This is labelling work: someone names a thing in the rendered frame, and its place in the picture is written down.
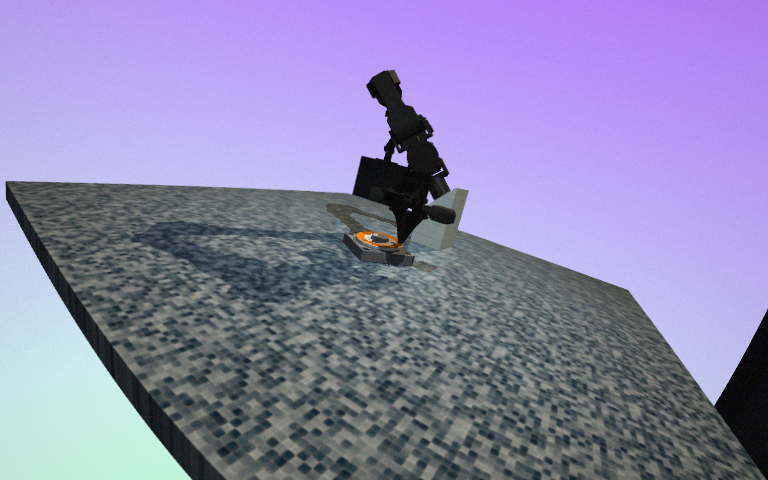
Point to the orange round plate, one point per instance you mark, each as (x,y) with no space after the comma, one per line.
(365,239)

